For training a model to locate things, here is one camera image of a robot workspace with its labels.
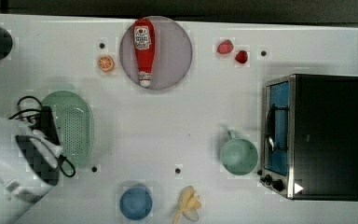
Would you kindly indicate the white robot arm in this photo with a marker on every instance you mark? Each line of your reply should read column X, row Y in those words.
column 29, row 163

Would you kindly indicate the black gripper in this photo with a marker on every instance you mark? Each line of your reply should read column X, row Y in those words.
column 45, row 123

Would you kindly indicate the plush peeled banana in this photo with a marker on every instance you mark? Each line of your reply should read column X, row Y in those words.
column 188, row 205

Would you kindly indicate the black toaster oven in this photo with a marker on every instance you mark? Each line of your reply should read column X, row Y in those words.
column 310, row 137

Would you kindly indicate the blue cup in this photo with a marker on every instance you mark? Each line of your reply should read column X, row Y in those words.
column 136, row 203

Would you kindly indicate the green oval strainer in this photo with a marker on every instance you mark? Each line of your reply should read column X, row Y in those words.
column 74, row 121

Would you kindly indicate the orange slice toy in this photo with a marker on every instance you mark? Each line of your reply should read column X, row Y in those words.
column 106, row 64

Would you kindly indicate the red plush ketchup bottle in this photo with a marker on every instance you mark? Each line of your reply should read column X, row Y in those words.
column 144, row 45

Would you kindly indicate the dark red plush strawberry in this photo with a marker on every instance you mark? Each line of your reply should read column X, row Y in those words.
column 242, row 56

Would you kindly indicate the light red plush strawberry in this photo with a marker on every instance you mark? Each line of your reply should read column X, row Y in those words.
column 225, row 47

